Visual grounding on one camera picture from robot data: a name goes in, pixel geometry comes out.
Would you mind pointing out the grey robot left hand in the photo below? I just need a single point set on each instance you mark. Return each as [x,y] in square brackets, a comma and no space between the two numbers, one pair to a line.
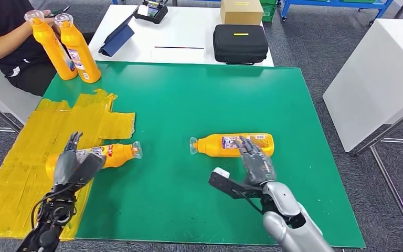
[64,167]

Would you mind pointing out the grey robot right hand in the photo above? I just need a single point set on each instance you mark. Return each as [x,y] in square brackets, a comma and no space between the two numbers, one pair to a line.
[257,167]

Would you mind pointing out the person's right hand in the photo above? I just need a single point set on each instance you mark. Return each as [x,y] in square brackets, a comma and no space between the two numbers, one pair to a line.
[53,27]

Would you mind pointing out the black phone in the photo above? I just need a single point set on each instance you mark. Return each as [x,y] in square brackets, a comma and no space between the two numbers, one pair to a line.
[62,9]

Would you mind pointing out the orange plastic bottle clear cap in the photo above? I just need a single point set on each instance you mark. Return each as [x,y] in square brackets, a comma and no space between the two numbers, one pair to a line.
[118,154]
[50,48]
[208,147]
[86,66]

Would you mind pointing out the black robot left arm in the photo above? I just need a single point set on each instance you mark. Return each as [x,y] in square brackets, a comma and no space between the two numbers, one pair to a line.
[53,212]

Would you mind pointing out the person's right forearm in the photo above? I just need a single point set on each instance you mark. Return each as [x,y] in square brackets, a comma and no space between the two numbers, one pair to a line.
[3,48]

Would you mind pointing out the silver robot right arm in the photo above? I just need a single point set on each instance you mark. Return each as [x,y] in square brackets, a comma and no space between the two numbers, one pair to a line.
[285,222]

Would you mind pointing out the yellow taped plastic sheet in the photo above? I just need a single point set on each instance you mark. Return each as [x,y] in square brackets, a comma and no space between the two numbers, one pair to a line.
[20,167]

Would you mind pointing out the person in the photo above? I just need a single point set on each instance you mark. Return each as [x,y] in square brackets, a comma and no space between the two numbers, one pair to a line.
[3,17]

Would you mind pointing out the blue tablet folio case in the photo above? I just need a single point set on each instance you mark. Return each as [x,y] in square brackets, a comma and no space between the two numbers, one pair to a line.
[118,40]

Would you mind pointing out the green table mat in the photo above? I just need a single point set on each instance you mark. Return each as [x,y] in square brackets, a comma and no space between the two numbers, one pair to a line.
[222,104]

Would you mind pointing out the white side table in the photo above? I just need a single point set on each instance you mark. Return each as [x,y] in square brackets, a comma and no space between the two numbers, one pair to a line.
[372,80]
[0,101]

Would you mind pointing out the black handheld controller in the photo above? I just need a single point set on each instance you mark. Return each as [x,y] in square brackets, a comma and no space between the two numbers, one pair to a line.
[151,13]

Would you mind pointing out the black zipped carry case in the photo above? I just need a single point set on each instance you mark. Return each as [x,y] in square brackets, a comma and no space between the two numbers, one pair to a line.
[239,47]

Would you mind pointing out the white desk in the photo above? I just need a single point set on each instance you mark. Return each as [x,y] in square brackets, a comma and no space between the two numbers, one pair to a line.
[180,31]

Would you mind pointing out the thin dark rod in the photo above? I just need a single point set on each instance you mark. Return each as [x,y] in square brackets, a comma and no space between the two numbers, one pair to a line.
[180,47]

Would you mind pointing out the green plastic crate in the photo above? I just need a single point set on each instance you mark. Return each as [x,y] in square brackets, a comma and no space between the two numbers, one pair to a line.
[269,12]

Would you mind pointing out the brown cardboard box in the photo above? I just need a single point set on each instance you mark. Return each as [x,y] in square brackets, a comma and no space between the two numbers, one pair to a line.
[241,12]

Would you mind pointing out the blue metal rack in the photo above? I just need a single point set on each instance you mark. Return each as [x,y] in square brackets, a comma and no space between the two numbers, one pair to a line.
[333,4]

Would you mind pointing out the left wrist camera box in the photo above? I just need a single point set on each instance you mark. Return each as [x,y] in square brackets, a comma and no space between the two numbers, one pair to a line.
[86,170]

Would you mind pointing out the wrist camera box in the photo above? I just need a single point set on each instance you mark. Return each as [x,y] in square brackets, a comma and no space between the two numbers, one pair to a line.
[86,170]
[222,182]

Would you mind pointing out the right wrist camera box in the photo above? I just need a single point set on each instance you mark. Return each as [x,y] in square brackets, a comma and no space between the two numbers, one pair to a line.
[222,182]

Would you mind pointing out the silver metal table frame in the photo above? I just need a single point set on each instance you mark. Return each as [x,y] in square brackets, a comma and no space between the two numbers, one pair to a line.
[392,121]
[0,114]

